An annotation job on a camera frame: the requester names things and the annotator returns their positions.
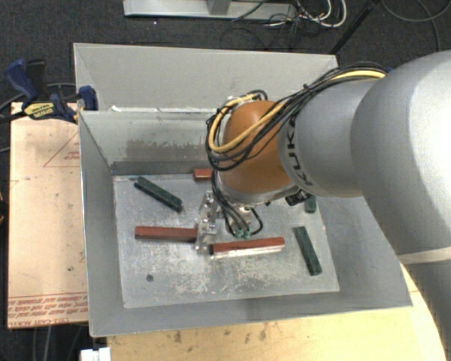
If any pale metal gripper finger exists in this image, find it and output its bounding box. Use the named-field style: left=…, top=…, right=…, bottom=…
left=198, top=191, right=219, bottom=221
left=194, top=219, right=219, bottom=256

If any grey metal bin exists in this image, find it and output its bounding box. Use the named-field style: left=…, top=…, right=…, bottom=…
left=73, top=42, right=413, bottom=338

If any brown cardboard board red print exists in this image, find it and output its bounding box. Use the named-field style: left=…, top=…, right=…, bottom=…
left=7, top=102, right=89, bottom=330

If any black cylinder on white bracket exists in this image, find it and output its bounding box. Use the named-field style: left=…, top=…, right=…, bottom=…
left=284, top=189, right=310, bottom=207

